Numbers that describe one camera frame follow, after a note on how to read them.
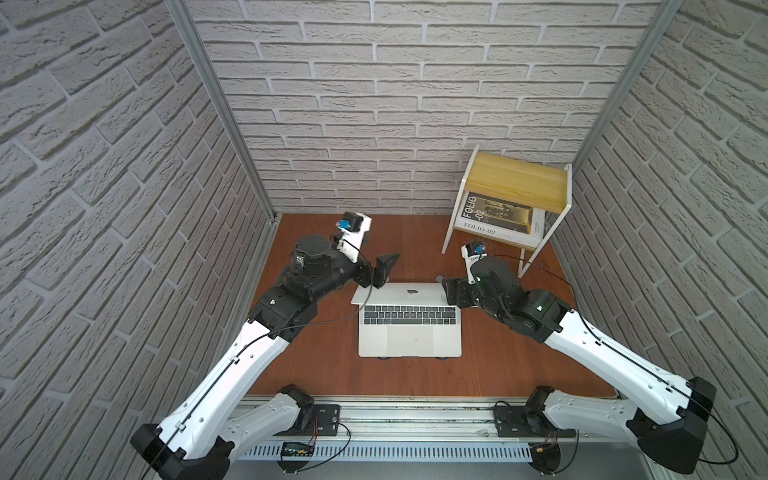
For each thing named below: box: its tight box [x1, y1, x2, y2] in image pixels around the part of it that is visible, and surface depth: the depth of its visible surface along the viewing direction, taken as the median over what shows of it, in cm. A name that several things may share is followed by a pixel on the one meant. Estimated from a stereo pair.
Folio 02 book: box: [453, 190, 546, 243], surface depth 94 cm
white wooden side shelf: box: [441, 145, 573, 278], surface depth 86 cm
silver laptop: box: [350, 282, 462, 358], surface depth 86 cm
